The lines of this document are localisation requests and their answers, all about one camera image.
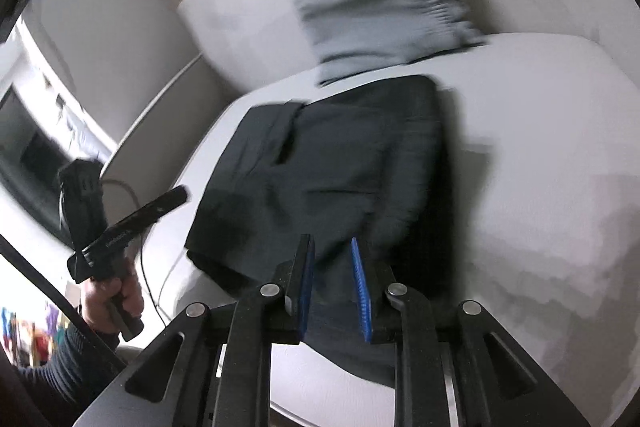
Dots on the dark screen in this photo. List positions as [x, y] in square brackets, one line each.
[30, 152]

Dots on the grey folded pants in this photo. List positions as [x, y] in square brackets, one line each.
[375, 22]

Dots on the dark grey shorts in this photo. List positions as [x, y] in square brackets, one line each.
[325, 157]

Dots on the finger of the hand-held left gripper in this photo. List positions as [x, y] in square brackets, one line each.
[150, 213]

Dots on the person's left forearm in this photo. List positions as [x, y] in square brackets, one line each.
[55, 377]

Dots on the person's left hand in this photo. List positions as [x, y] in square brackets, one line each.
[97, 307]

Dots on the white sofa back cushion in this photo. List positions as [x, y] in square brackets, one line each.
[240, 7]

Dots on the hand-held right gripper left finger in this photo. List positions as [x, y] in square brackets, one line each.
[306, 297]

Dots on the colourful clutter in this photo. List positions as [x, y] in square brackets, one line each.
[20, 332]

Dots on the white sofa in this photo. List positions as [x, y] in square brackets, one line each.
[525, 132]

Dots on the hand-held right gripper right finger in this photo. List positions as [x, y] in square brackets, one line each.
[361, 297]

